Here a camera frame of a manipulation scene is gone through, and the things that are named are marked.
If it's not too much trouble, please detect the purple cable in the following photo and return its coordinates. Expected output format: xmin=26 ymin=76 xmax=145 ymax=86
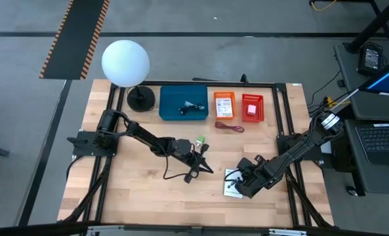
xmin=215 ymin=121 xmax=245 ymax=133

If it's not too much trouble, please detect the black laptop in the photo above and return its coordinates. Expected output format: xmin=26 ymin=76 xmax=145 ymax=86
xmin=354 ymin=123 xmax=389 ymax=167

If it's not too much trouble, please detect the black power brick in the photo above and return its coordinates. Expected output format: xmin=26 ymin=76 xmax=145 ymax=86
xmin=358 ymin=44 xmax=384 ymax=76

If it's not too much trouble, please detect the yellow floor cable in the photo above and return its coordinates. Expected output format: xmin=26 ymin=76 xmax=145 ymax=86
xmin=310 ymin=0 xmax=338 ymax=11

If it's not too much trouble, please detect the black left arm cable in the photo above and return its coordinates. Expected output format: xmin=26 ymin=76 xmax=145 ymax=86
xmin=163 ymin=153 xmax=190 ymax=180

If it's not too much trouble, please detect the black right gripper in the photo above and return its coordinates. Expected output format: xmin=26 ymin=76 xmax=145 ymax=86
xmin=235 ymin=156 xmax=280 ymax=199

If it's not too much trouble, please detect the black striped floor mat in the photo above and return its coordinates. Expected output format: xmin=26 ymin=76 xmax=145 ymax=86
xmin=39 ymin=0 xmax=111 ymax=81

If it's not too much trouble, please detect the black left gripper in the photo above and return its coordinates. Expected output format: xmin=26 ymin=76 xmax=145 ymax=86
xmin=173 ymin=139 xmax=215 ymax=184

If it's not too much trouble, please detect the black power cable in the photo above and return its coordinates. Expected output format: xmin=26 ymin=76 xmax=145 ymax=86
xmin=178 ymin=103 xmax=205 ymax=116

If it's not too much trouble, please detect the white printed card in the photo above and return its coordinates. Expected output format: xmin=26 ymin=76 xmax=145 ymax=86
xmin=215 ymin=97 xmax=234 ymax=117

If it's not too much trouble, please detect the black desk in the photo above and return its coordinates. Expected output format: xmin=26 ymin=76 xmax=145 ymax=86
xmin=333 ymin=42 xmax=389 ymax=195

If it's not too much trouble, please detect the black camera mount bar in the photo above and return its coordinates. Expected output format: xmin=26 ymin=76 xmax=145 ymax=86
xmin=0 ymin=222 xmax=389 ymax=236

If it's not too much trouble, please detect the orange plastic basket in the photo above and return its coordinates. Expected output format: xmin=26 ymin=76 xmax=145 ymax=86
xmin=213 ymin=91 xmax=237 ymax=121

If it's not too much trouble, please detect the black desk stand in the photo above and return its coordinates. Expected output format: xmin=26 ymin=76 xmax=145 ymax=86
xmin=344 ymin=0 xmax=389 ymax=53

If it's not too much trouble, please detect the black aluminium table frame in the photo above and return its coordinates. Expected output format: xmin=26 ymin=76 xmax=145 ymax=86
xmin=58 ymin=80 xmax=335 ymax=230

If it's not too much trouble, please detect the white globe lamp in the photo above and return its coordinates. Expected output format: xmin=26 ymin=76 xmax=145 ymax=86
xmin=101 ymin=39 xmax=156 ymax=113

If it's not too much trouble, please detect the white green acer box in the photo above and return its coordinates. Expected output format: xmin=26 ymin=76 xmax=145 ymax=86
xmin=223 ymin=168 xmax=244 ymax=199

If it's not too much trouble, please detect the blue plastic bin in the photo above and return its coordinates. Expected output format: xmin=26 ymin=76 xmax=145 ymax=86
xmin=158 ymin=85 xmax=209 ymax=121

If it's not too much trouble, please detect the red plastic basket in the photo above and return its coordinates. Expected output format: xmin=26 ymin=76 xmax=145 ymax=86
xmin=241 ymin=93 xmax=265 ymax=123

